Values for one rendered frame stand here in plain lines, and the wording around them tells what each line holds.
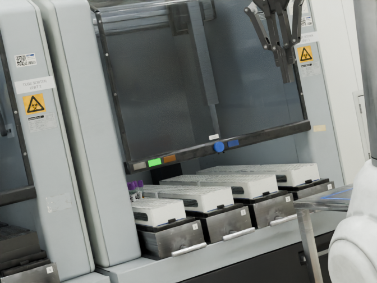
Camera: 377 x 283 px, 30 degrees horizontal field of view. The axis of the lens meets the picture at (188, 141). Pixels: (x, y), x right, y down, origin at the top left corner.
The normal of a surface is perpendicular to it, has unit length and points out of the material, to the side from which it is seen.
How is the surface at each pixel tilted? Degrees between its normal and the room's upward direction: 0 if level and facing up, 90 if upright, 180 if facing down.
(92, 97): 90
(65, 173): 90
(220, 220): 90
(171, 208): 90
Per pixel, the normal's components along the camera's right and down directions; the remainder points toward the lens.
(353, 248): -0.73, -0.29
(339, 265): -0.87, 0.32
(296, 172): 0.45, -0.04
